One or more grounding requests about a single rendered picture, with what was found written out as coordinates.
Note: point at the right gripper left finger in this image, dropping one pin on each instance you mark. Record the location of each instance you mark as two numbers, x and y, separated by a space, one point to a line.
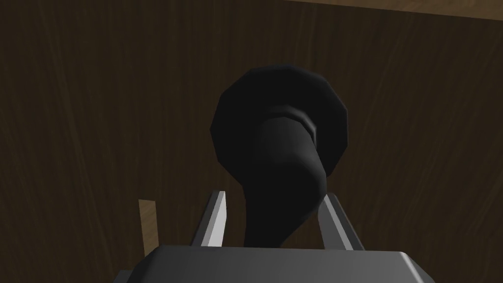
214 224

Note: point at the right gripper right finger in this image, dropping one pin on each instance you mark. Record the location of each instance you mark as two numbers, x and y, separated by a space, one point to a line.
336 228

